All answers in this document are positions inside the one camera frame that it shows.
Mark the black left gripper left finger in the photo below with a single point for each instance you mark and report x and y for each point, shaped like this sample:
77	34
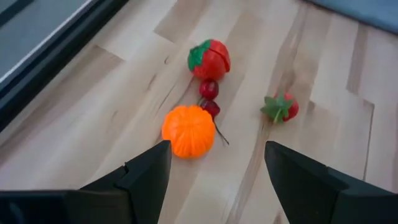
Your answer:
93	205

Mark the red tomato with green top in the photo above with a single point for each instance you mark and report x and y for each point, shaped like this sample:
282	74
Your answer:
211	62

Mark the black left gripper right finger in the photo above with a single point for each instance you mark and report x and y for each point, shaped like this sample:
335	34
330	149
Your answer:
326	199

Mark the red strawberry with green leaves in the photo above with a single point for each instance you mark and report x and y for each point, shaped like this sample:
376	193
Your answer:
283	107

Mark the black table edge rail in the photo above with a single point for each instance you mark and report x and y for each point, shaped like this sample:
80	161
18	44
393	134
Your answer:
62	49

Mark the orange ribbed mandarin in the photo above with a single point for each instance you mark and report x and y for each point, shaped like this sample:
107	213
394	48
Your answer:
188	130

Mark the dark red cherry with stem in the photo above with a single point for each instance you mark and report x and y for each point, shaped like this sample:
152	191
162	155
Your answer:
211	108
209	89

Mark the blue grey cloth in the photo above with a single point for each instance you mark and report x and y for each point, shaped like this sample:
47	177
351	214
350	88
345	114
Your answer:
357	12

